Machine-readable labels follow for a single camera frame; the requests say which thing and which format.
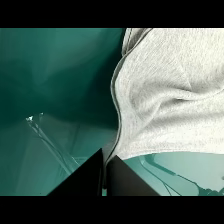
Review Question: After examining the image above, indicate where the light grey garment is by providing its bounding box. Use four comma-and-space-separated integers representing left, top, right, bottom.
103, 27, 224, 169

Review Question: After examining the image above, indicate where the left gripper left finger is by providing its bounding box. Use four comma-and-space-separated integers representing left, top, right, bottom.
46, 147, 104, 197

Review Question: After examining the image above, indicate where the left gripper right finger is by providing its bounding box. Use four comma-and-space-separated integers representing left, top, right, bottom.
105, 155, 161, 197

